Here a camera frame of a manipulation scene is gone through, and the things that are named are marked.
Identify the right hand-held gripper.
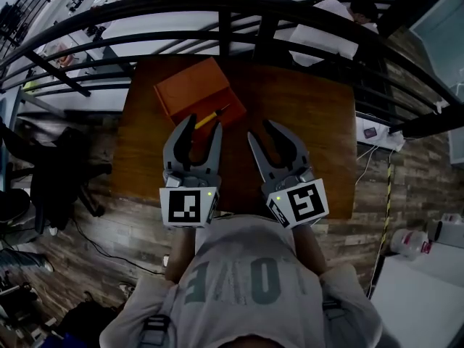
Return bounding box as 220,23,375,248
247,118,331,230

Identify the person's grey printed shirt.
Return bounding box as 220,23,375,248
99,214,384,348

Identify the black office chair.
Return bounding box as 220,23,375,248
1,124,114,232

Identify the grey harness strap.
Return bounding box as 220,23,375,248
139,315,172,348
321,297,344,321

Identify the clear plastic water jug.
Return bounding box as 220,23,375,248
389,227,433,261

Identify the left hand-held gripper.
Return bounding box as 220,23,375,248
158,113,223,228

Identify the black metal railing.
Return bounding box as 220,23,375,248
0,0,464,139

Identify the yellow-black striped floor strip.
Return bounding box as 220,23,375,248
376,153,394,265

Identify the person's left forearm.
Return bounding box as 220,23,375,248
165,225,199,284

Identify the white board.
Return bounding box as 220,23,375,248
368,243,464,348

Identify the white power strip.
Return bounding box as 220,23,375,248
355,115,406,152

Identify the person's right forearm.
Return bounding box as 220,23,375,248
291,225,328,277

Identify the white cable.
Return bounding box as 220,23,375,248
355,145,380,189

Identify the black floor cable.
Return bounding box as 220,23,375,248
70,217,166,276

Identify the orange box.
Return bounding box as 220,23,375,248
154,56,248,134

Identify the white plastic container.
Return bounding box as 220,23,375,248
432,213,464,248

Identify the yellow-handled screwdriver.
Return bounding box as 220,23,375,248
194,104,231,131

